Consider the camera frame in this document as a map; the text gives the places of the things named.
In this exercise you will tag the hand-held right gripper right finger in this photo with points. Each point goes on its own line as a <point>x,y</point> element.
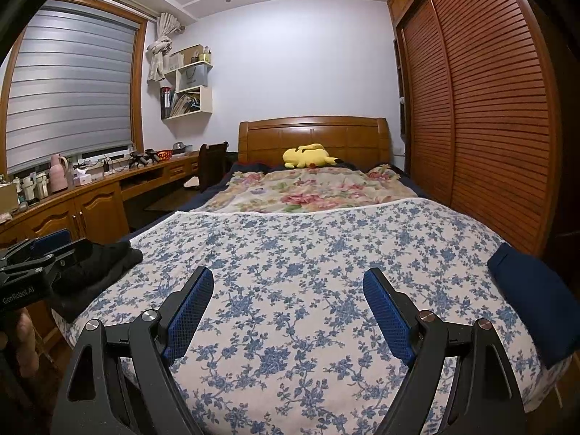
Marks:
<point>389,317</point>

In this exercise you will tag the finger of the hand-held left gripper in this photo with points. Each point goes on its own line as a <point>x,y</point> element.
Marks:
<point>50,240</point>
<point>72,256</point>

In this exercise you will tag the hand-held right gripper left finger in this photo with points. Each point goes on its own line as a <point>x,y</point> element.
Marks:
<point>190,312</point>

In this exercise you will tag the navy blue suit jacket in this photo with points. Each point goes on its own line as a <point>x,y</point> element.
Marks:
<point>530,303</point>

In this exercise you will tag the black clothes pile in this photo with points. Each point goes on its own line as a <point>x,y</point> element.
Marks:
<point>99,272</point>

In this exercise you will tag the person's left hand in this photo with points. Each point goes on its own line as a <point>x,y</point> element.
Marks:
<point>28,344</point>

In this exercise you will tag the wooden desk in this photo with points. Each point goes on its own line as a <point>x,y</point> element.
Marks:
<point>95,208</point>

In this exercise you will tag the small white bottle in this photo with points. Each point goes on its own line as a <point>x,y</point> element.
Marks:
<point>42,185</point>
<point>30,188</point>

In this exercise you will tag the beige cardboard box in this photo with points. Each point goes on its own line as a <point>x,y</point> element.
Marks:
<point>8,197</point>

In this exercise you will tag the pink thermos jug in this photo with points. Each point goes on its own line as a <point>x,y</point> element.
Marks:
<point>59,176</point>

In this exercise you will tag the small white box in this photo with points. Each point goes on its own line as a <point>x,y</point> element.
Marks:
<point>83,177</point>

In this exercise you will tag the blue floral bed cover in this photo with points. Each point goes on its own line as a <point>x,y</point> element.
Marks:
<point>294,258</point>

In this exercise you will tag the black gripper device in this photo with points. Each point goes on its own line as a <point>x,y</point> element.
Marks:
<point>142,158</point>

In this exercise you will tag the red basket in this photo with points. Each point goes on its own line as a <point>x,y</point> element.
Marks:
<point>164,155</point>

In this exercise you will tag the grey window blind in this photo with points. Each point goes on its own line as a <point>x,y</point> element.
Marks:
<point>68,90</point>

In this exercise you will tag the pink floral quilt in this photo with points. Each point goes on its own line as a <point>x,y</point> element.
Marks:
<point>308,190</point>

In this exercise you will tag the dark desk chair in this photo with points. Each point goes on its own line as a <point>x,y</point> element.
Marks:
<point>210,163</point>

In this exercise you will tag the silver bowl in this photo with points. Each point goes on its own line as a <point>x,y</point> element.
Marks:
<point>182,148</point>

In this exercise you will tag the yellow plush toy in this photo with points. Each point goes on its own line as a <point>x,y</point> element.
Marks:
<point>310,156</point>

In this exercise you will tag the row of books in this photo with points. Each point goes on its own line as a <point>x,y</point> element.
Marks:
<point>181,104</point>

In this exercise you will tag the wooden bed headboard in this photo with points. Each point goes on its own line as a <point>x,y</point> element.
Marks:
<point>317,133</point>

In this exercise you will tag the tied cream curtain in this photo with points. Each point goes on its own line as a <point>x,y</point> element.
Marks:
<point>158,59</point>

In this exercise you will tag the grey paper bag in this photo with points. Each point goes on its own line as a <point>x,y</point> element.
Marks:
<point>192,79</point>

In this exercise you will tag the wooden slatted wardrobe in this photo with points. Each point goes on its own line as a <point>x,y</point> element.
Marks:
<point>489,122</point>

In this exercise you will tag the dark wooden door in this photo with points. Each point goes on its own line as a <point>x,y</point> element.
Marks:
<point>566,145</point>

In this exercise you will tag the wooden window frame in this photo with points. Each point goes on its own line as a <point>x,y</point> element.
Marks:
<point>139,90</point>

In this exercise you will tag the white wall shelf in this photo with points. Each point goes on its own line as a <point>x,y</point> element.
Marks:
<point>206,99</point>

